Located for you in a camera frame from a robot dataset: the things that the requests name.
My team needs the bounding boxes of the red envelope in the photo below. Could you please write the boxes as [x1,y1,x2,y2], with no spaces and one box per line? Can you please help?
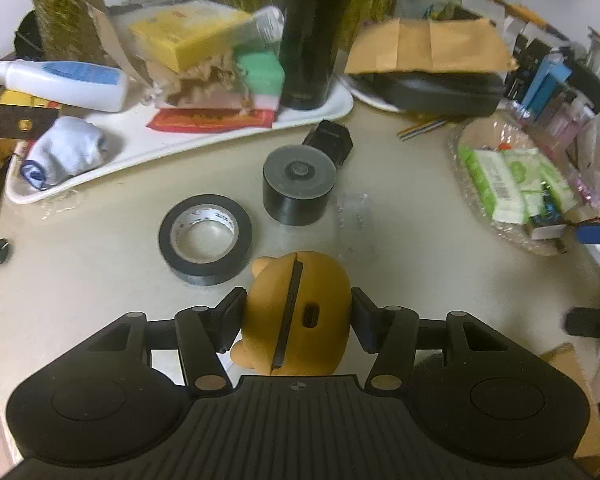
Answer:
[147,106,277,133]

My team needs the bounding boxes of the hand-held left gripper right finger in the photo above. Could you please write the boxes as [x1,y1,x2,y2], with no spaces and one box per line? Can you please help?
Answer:
[351,287,516,393]

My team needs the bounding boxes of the clear plastic wrapper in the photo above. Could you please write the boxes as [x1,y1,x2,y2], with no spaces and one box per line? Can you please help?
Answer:
[332,191,378,261]

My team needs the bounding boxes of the black and gold box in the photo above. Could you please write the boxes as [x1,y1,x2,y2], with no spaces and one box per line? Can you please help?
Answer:
[0,89,63,141]

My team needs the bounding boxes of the plate of green wipe packets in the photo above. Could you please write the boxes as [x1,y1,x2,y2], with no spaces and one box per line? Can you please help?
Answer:
[447,119,600,258]

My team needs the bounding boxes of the brown cardboard box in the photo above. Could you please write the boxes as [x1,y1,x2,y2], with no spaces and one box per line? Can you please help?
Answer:
[537,342,600,461]

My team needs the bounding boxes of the yellow carton box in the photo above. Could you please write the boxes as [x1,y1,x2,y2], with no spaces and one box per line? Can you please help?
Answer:
[129,0,253,73]

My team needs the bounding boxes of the green wet wipes packet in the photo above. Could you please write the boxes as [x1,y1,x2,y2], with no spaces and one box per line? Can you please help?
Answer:
[500,149,551,183]
[535,160,578,211]
[457,145,528,223]

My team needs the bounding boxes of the rainbow ribbon cable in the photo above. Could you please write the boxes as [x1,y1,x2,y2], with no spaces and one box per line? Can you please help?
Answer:
[397,115,453,142]

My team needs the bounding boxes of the orange bear-shaped case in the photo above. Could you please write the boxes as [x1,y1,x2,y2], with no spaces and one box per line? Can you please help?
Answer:
[230,251,353,377]

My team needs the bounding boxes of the blue carton box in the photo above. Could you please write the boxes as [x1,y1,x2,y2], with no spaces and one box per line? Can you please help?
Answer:
[522,52,573,111]

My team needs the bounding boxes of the white lotion bottle blue label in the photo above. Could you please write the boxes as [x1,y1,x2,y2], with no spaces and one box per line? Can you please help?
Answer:
[0,57,131,113]

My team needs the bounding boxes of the crumpled brown paper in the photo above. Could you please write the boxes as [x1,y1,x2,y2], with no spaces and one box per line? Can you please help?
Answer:
[150,55,253,111]

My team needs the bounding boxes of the black zipper case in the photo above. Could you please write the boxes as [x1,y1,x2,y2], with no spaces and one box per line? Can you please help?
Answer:
[357,69,506,117]

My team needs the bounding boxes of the torn cardboard piece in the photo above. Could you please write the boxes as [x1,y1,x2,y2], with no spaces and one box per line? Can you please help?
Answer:
[90,0,148,83]

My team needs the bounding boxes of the black round container grey lid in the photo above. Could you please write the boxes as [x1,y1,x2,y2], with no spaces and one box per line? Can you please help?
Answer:
[261,144,337,227]

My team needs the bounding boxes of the small black hexagonal box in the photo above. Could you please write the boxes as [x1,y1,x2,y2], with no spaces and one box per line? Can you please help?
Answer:
[302,119,356,166]

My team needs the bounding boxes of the black carton box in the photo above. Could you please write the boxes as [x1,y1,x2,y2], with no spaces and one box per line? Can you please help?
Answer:
[505,35,553,103]

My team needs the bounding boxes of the white plate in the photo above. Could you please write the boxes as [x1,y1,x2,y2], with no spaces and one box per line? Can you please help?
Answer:
[349,76,406,113]

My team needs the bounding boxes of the black electrical tape roll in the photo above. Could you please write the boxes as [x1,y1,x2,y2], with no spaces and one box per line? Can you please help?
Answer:
[158,193,254,287]

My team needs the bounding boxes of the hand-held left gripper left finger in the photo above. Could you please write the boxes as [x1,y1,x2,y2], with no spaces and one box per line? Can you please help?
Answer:
[80,287,247,393]

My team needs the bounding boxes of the glass vase dried stems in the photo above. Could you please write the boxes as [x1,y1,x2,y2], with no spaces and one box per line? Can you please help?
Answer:
[24,0,107,65]

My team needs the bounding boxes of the brown paper envelope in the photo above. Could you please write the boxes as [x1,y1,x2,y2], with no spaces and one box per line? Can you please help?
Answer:
[344,17,520,77]

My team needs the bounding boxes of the white serving tray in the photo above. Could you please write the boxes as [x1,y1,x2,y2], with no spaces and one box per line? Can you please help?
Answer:
[5,80,355,206]

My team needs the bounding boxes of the white sock blue trim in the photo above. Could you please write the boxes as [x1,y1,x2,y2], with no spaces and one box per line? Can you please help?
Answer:
[21,115,106,192]

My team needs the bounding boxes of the black thermos bottle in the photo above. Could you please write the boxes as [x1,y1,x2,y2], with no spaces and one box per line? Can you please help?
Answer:
[279,0,358,111]

